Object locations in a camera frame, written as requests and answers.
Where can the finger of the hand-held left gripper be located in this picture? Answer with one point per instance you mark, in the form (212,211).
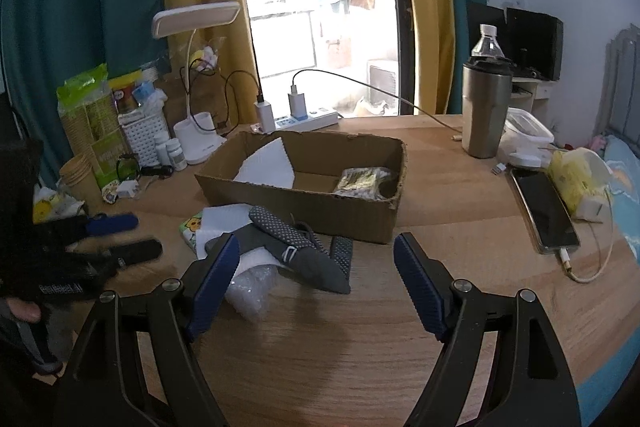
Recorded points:
(135,251)
(112,225)

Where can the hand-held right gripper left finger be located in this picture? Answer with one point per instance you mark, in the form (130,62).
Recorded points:
(215,289)

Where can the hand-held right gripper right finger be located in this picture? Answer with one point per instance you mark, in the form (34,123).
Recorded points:
(417,292)

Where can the clear plastic bag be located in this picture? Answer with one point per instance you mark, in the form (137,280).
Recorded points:
(250,294)

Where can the cartoon print tissue pack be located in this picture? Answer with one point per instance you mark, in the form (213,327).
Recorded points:
(189,231)

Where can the white foam sheet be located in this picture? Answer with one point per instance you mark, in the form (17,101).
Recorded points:
(225,219)

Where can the grey dotted socks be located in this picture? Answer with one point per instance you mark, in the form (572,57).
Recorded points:
(305,257)

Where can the cardboard box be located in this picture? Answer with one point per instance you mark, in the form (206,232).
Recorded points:
(320,212)

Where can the person's left hand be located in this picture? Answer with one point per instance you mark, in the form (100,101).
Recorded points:
(22,311)

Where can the yellow print wet wipes pack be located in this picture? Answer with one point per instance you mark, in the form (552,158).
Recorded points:
(55,207)

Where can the brown paper cup stack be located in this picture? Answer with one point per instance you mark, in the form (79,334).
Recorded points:
(80,179)

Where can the white pill bottle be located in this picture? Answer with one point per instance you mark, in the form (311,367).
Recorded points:
(176,155)
(161,149)

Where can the white plastic basket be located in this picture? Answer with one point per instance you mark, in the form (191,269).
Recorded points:
(142,137)

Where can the green paper cup package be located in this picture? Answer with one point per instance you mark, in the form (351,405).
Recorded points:
(92,122)

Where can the white desk lamp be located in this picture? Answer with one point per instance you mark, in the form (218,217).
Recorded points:
(197,137)

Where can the yellowish plastic packet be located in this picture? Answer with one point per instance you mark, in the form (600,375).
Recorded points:
(362,182)

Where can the yellow lidded snack can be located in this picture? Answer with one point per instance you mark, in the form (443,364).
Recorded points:
(125,94)

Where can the white paper towel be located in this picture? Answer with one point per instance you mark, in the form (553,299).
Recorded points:
(265,167)

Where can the blue white plastic packet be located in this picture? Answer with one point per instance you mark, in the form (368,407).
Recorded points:
(147,93)

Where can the brown paper bag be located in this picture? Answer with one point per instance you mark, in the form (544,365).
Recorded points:
(172,99)

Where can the black smartphone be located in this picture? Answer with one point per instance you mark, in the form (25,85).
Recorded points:
(545,212)

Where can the white charger with black plug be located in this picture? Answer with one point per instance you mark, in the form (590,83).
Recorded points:
(265,117)

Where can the steel tumbler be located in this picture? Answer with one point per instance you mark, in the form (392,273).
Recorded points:
(485,117)

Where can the yellow plastic bag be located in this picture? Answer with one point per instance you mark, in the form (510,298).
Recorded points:
(570,179)

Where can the small bag of trinkets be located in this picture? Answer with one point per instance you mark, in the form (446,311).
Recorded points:
(210,57)

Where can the white power strip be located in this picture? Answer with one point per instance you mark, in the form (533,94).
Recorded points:
(310,119)

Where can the clear plastic food container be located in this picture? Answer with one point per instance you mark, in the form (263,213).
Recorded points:
(527,129)

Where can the white charger block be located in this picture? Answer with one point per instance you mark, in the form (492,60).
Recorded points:
(296,104)

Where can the outdoor air conditioner unit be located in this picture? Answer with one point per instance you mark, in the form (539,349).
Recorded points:
(382,82)

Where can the small white desk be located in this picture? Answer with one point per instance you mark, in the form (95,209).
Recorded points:
(535,89)

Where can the clear water bottle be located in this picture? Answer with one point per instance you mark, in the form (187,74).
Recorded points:
(487,42)

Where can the black computer monitor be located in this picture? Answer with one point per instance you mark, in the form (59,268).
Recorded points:
(535,42)

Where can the grey padded headboard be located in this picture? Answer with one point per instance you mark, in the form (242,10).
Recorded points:
(617,82)

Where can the black door frame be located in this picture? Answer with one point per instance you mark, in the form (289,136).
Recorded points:
(400,7)

